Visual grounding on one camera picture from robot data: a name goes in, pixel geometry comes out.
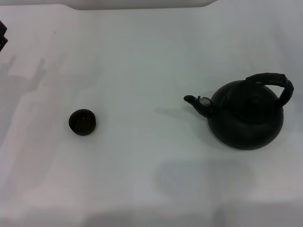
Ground small black teacup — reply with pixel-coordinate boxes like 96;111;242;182
68;108;97;136

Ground black teapot with handle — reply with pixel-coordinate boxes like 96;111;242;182
183;72;295;151

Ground white tablecloth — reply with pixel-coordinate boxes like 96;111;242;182
0;0;303;227

